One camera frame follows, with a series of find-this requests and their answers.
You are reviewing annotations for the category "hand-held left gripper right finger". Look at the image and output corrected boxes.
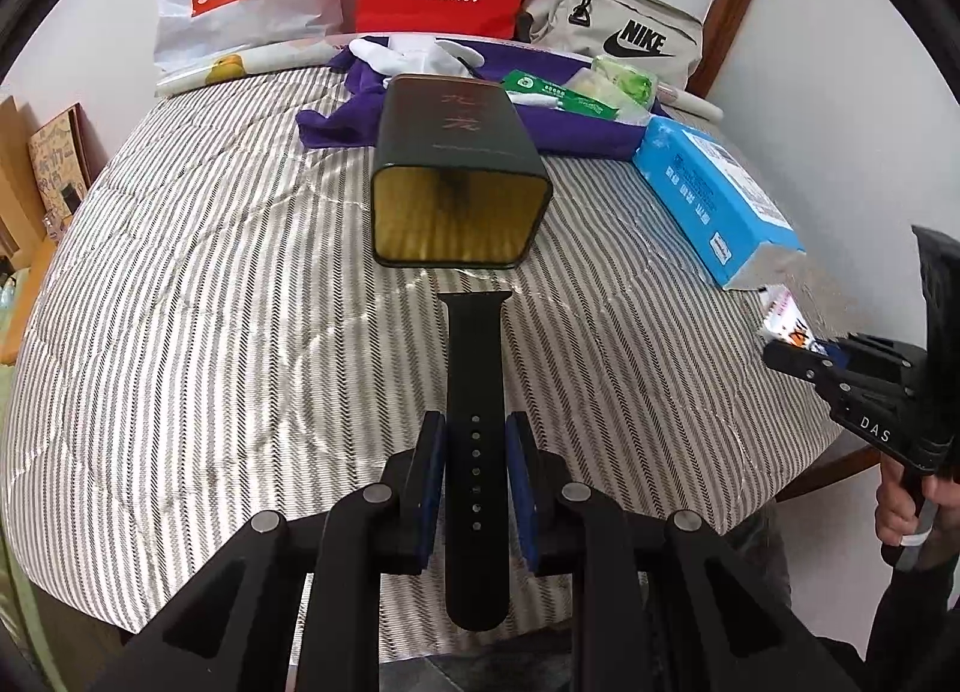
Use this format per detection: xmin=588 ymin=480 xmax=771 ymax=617
xmin=504 ymin=413 xmax=860 ymax=692

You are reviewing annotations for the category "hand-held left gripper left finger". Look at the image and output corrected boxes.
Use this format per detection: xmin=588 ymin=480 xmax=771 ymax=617
xmin=90 ymin=411 xmax=449 ymax=692

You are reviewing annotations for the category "colourful small packet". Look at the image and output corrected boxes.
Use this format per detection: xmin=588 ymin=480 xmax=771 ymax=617
xmin=757 ymin=287 xmax=833 ymax=356

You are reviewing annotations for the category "black watch band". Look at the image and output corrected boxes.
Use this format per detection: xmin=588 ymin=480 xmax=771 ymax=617
xmin=437 ymin=291 xmax=515 ymax=631

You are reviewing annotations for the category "blue cardboard box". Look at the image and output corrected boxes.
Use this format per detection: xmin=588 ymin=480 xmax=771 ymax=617
xmin=632 ymin=116 xmax=807 ymax=290

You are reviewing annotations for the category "dark green tin box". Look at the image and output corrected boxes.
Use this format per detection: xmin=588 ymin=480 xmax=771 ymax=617
xmin=371 ymin=73 xmax=554 ymax=269

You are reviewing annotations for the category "green white packet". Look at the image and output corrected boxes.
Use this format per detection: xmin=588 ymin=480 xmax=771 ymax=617
xmin=501 ymin=68 xmax=575 ymax=110

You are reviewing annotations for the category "white glove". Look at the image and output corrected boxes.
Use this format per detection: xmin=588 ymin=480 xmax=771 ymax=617
xmin=351 ymin=36 xmax=485 ymax=79

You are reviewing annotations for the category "person's right forearm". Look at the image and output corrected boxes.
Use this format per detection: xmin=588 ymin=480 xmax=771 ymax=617
xmin=862 ymin=542 xmax=960 ymax=692

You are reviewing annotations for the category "person's right hand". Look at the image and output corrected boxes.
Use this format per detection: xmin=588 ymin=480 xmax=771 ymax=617
xmin=876 ymin=463 xmax=960 ymax=550

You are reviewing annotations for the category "purple cloth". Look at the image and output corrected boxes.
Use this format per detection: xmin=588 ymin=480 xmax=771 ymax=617
xmin=296 ymin=40 xmax=661 ymax=161

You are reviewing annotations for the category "grey waist bag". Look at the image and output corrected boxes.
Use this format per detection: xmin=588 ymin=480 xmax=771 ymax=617
xmin=517 ymin=0 xmax=706 ymax=94

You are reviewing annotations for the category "rolled printed paper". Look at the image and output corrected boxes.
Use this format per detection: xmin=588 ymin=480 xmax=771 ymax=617
xmin=156 ymin=32 xmax=722 ymax=125

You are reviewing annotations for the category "brown patterned notebook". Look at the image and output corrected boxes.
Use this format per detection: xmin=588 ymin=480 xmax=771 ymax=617
xmin=28 ymin=103 xmax=95 ymax=213

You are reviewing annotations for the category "wooden nightstand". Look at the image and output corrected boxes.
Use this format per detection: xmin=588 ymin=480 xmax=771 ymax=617
xmin=0 ymin=96 xmax=53 ymax=363

